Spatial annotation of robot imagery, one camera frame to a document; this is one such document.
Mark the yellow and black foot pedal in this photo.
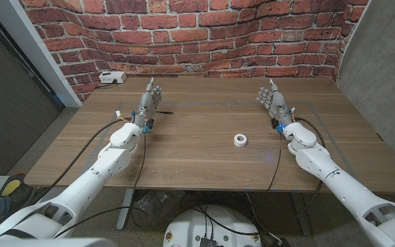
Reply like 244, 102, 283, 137
0, 173, 27, 199

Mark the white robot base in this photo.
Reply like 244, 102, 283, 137
163, 204, 263, 247

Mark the white tape roll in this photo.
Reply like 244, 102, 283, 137
233, 133, 248, 148

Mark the red brick printed backdrop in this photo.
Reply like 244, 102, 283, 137
19, 0, 370, 102

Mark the white power strip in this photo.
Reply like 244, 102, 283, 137
99, 71, 128, 84

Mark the black cable over robot base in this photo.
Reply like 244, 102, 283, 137
183, 204, 263, 239

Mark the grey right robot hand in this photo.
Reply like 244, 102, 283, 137
256, 78, 296, 134

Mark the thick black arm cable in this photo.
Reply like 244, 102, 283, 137
279, 117, 327, 234
29, 116, 136, 207

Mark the grey metal table leg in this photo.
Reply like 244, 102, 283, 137
116, 188, 135, 231
289, 191, 313, 237

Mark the white pillar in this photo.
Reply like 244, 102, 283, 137
0, 0, 84, 109

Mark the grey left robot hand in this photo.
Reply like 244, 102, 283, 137
132, 77, 163, 134

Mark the clear plastic bag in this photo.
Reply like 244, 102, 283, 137
135, 190, 182, 224

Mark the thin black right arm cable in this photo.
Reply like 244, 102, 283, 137
267, 132, 283, 192

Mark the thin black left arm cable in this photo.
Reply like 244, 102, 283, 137
51, 132, 147, 239

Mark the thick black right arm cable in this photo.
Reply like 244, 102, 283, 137
279, 117, 327, 234

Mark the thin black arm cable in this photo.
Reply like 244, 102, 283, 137
267, 132, 283, 192
51, 132, 147, 239

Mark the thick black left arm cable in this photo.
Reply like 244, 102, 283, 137
29, 116, 136, 207

